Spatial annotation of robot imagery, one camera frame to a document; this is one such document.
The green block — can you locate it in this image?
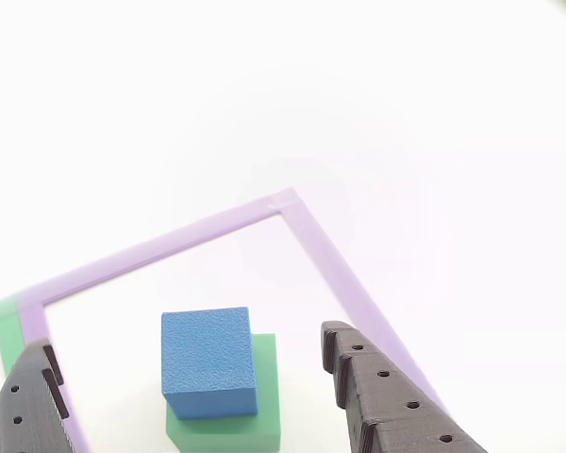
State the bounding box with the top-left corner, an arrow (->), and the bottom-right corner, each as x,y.
164,332 -> 283,453

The small blue cube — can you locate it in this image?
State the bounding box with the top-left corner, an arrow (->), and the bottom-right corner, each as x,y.
160,306 -> 258,421

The green tape square frame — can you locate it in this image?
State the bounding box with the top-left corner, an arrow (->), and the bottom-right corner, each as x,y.
0,294 -> 27,378

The purple tape square frame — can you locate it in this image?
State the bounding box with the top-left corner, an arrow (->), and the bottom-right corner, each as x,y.
16,187 -> 454,453

